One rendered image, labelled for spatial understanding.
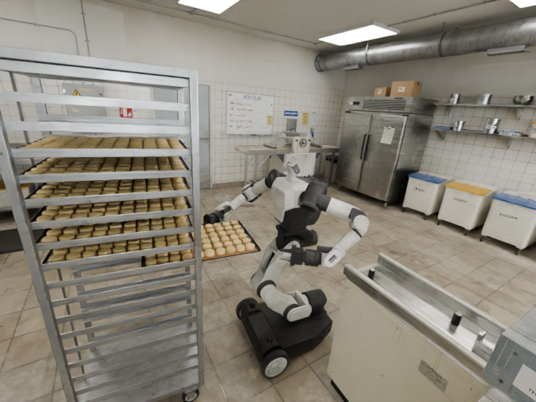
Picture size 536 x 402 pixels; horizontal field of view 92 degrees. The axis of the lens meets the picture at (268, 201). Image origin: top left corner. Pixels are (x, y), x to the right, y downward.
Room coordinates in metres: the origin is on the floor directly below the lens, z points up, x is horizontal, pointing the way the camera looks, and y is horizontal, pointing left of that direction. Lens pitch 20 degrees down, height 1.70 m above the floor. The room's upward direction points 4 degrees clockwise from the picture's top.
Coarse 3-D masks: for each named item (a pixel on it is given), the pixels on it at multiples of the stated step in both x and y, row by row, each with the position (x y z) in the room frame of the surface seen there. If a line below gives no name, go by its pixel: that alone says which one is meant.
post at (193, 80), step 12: (192, 72) 1.07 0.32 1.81; (192, 84) 1.07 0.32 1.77; (192, 96) 1.07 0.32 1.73; (192, 108) 1.07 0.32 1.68; (192, 120) 1.07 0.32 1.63; (192, 132) 1.07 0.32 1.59; (192, 144) 1.07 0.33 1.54; (192, 156) 1.07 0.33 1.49; (192, 168) 1.07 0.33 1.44; (192, 180) 1.07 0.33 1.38; (192, 192) 1.08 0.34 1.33
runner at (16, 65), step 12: (0, 60) 0.86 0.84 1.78; (12, 60) 0.87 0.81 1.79; (24, 72) 0.89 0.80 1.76; (36, 72) 0.89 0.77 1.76; (48, 72) 0.91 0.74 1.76; (60, 72) 0.92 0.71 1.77; (72, 72) 0.94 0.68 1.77; (84, 72) 0.95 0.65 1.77; (96, 72) 0.97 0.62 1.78; (108, 72) 0.98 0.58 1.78; (120, 72) 1.00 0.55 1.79; (156, 84) 1.05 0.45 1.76; (168, 84) 1.07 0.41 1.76; (180, 84) 1.08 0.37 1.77
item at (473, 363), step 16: (352, 272) 1.22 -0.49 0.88; (368, 288) 1.11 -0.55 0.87; (384, 304) 1.02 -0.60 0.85; (400, 304) 0.97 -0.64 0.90; (416, 320) 0.89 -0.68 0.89; (432, 336) 0.83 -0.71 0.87; (448, 336) 0.80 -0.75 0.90; (448, 352) 0.77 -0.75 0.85; (464, 352) 0.73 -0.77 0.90; (480, 368) 0.68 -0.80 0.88
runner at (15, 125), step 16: (16, 128) 0.86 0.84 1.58; (32, 128) 0.88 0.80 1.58; (48, 128) 0.90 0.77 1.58; (64, 128) 0.91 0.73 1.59; (80, 128) 0.93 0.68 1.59; (96, 128) 0.95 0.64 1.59; (112, 128) 0.98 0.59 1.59; (128, 128) 1.00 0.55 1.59; (144, 128) 1.02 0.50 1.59; (160, 128) 1.05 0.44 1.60; (176, 128) 1.07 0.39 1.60
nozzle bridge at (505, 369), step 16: (528, 320) 0.60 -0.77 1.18; (512, 336) 0.54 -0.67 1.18; (528, 336) 0.54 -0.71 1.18; (496, 352) 0.54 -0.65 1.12; (512, 352) 0.52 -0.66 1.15; (528, 352) 0.49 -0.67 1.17; (496, 368) 0.53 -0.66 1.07; (512, 368) 0.50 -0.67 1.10; (528, 368) 0.48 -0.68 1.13; (496, 384) 0.51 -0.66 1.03; (512, 384) 0.49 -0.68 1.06; (528, 384) 0.47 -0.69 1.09; (528, 400) 0.46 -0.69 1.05
